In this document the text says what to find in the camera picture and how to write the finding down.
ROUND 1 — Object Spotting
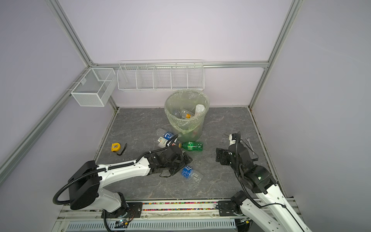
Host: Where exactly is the silver open-end wrench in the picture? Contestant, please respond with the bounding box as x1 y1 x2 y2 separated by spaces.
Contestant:
245 137 259 161

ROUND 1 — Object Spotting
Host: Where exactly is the square bottle red green label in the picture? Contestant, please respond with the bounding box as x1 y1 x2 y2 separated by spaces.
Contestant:
157 137 176 148

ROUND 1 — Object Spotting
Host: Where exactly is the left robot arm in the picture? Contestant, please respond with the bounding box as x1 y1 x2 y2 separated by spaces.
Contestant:
52 146 192 218

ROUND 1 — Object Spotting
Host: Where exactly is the small white wire basket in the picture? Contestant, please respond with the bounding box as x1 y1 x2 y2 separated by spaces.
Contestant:
71 68 117 107

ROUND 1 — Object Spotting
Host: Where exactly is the clear bottle yellow label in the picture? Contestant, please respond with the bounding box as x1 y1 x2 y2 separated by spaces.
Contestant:
180 109 194 119

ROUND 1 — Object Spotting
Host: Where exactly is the clear bottle blue label white cap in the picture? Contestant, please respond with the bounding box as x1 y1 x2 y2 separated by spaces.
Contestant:
156 128 174 140

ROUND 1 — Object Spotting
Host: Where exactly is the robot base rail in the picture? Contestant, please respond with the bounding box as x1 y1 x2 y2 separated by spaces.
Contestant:
52 199 299 232

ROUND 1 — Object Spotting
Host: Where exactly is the grey mesh waste bin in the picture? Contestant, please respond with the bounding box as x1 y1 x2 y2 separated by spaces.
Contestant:
164 89 210 143

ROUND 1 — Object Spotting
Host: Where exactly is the long white wire basket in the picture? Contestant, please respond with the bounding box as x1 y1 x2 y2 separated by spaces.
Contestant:
117 60 205 91

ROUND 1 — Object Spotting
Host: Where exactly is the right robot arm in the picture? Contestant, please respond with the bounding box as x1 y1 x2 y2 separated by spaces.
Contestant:
216 142 310 232

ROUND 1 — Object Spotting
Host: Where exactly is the small green plastic bottle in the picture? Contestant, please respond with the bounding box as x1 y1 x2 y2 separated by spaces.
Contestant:
179 141 203 151

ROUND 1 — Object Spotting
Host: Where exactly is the green bin liner bag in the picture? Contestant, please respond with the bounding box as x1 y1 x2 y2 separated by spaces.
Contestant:
164 89 210 135

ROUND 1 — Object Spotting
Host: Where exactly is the yellow tape measure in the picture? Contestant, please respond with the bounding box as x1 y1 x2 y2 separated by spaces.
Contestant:
111 143 121 153

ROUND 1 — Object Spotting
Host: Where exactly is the clear bottle red cap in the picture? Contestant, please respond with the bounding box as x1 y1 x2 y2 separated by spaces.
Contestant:
194 104 206 117

